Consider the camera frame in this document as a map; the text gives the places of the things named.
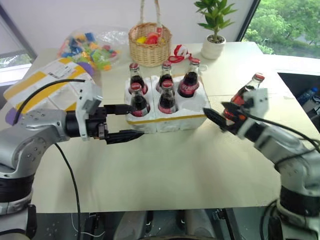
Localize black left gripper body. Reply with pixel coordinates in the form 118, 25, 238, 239
86, 105, 110, 141

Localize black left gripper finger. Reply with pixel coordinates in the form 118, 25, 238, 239
105, 129, 146, 146
104, 104, 136, 116

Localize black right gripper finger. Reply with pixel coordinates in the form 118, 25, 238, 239
220, 100, 243, 111
202, 107, 228, 133

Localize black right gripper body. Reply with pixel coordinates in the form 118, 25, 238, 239
223, 106, 249, 136

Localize glass cola bottle red cap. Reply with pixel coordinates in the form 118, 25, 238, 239
157, 80, 179, 115
129, 82, 152, 118
127, 62, 149, 96
177, 57, 202, 99
222, 72, 266, 119
155, 60, 175, 94

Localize white foam bottle crate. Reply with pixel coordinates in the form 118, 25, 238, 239
123, 65, 212, 134

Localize yellow taped white box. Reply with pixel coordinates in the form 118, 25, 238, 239
2, 57, 101, 126

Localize white plant pot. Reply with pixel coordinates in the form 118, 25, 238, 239
200, 34, 227, 61

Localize clear bag of colourful toys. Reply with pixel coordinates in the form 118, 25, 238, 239
56, 29, 130, 72

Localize woven wicker basket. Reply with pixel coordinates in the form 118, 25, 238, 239
127, 0, 174, 68

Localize red and white ribbon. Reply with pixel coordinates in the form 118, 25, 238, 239
167, 44, 194, 65

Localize blue capped plastic bottle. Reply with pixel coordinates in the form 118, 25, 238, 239
297, 87, 319, 104

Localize red orange toy fruit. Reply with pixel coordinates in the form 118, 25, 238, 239
145, 26, 166, 45

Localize green leafy plant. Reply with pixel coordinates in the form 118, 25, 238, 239
193, 0, 239, 43

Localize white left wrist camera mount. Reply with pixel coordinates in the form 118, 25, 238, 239
74, 79, 104, 142

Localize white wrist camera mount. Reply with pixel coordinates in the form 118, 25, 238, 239
236, 87, 271, 140
74, 79, 104, 142

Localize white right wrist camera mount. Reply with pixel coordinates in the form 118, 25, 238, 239
236, 87, 271, 140

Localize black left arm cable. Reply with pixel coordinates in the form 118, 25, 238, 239
13, 78, 86, 125

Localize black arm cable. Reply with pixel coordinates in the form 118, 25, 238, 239
13, 78, 86, 125
246, 109, 320, 167

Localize thin black hanging cable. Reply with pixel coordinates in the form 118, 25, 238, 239
54, 142, 82, 240

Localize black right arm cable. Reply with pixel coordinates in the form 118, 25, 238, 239
246, 109, 320, 167

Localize dark window frame post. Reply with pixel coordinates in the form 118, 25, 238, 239
234, 0, 262, 42
0, 4, 38, 65

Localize metal table frame bracket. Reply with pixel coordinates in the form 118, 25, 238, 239
211, 207, 237, 240

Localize thin white wire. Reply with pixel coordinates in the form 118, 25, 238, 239
70, 212, 106, 238

